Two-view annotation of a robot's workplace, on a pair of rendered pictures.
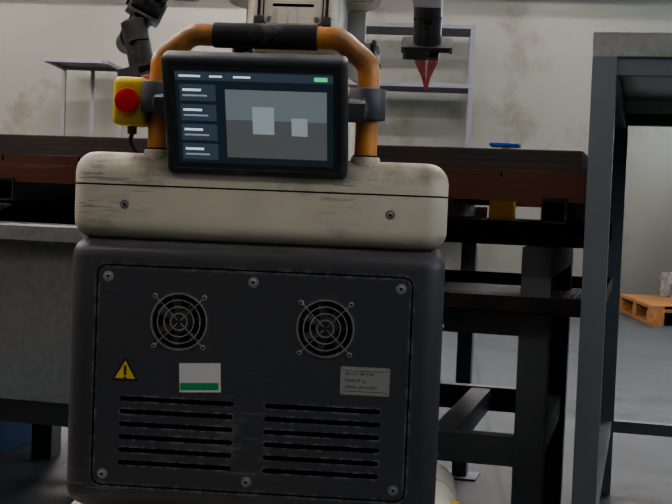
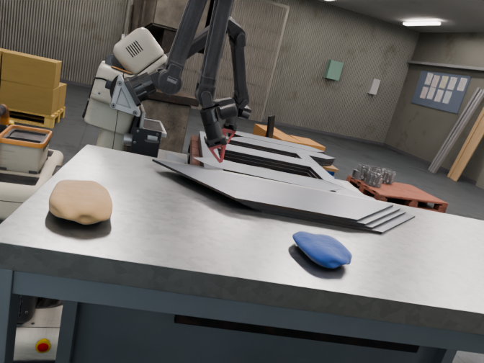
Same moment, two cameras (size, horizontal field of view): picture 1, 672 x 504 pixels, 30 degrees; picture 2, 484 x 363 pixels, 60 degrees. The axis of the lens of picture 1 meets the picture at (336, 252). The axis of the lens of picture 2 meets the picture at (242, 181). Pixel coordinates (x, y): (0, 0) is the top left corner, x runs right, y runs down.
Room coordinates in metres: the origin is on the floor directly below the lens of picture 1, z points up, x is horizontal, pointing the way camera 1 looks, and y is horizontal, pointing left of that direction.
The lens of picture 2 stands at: (2.03, -1.58, 1.35)
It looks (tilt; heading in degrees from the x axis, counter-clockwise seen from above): 15 degrees down; 66
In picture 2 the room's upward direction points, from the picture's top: 14 degrees clockwise
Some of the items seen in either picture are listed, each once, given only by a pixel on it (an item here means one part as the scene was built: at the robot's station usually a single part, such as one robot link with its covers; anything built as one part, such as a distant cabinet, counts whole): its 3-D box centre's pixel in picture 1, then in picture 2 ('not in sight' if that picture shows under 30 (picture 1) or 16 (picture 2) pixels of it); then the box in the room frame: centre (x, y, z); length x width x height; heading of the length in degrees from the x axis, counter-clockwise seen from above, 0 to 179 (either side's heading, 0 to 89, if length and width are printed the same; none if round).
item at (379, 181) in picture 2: not in sight; (397, 186); (6.50, 2.93, 0.18); 1.24 x 0.86 x 0.35; 175
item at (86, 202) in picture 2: not in sight; (82, 199); (2.07, -0.87, 1.07); 0.16 x 0.10 x 0.04; 85
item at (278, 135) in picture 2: not in sight; (284, 147); (5.34, 4.36, 0.22); 1.23 x 0.82 x 0.43; 86
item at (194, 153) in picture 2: (201, 174); (195, 173); (2.63, 0.29, 0.80); 1.62 x 0.04 x 0.06; 76
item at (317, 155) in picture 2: not in sight; (280, 148); (3.50, 1.12, 0.82); 0.80 x 0.40 x 0.06; 166
